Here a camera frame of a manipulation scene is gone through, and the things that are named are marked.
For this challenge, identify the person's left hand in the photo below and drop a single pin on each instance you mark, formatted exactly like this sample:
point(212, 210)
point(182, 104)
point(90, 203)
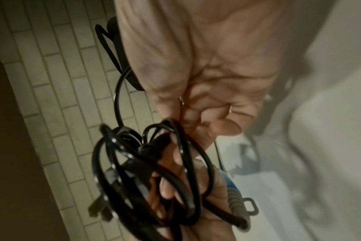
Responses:
point(216, 226)

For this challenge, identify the person's right hand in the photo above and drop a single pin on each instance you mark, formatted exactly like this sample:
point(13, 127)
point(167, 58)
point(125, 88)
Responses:
point(198, 58)

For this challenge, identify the white and blue hair dryer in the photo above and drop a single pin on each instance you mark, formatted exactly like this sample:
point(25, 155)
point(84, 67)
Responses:
point(237, 200)

